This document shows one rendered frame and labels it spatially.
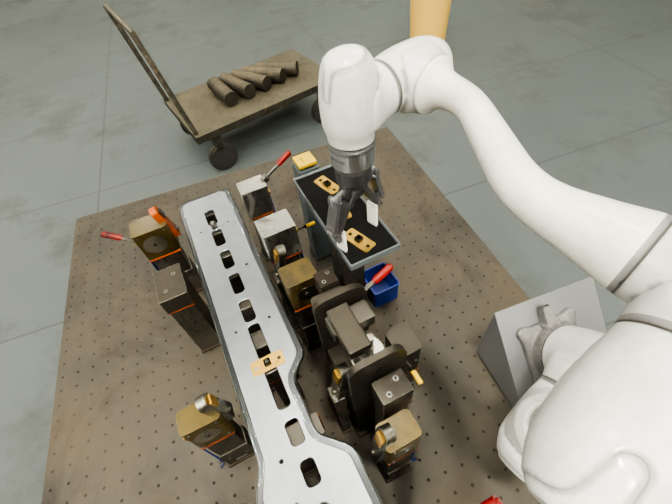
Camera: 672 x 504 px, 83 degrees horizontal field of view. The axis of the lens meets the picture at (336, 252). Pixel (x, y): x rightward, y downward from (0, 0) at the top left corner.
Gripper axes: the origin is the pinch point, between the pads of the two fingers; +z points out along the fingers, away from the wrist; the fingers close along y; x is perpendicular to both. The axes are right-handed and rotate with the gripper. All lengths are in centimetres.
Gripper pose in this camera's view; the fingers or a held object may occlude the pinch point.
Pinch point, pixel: (357, 230)
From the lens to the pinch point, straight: 91.3
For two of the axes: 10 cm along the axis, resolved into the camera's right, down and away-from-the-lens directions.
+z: 0.9, 6.2, 7.8
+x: 7.1, 5.1, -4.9
